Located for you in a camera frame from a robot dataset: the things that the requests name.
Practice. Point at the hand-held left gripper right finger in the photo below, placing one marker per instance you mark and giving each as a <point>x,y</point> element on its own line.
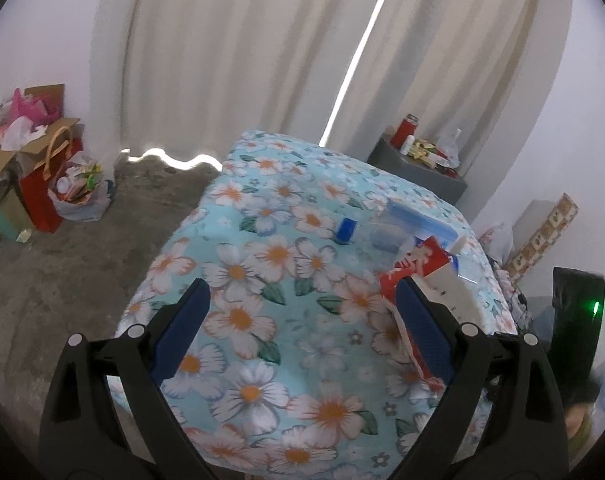
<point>422,325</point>

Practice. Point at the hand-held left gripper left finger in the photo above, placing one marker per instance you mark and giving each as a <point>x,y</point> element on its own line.
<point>180,330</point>

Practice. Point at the red and white carton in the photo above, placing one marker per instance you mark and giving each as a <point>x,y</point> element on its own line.
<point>412,265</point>

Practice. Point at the clear plastic bottle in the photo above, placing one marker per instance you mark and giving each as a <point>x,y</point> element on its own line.
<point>387,237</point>

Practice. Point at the clear plastic container blue lid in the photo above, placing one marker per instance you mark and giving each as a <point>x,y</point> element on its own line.
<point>422,222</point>

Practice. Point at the floral pillow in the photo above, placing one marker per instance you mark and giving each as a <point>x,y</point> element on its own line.
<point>497,242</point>

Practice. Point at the floral light blue cloth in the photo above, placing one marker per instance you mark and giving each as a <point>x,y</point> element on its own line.
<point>282,285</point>

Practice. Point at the grey flat board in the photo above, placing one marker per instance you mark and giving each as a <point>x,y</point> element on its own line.
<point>529,220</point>

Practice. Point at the small blue box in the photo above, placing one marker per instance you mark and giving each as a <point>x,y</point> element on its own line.
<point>346,231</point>

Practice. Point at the grey cabinet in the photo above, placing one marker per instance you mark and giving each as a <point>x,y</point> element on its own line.
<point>407,175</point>

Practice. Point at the filled translucent plastic bag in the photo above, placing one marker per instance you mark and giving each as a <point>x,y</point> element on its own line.
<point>80,190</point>

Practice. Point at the pile of small packets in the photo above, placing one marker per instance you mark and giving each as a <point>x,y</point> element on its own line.
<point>427,152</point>

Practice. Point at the clear plastic bag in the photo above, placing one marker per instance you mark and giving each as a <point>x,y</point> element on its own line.
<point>450,152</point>

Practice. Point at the small white bottle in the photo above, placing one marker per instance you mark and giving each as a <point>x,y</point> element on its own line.
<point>408,146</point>

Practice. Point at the red gift bag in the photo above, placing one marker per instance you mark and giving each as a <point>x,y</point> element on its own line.
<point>40,200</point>

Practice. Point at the red candle jar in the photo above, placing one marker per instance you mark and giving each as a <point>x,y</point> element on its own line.
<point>405,130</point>

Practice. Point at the teal box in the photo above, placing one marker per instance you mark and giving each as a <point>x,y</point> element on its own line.
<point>10,217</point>

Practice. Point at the pink plastic bag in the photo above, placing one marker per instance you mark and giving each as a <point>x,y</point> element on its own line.
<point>27,107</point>

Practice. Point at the beige curtain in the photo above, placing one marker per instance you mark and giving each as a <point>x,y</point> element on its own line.
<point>232,60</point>

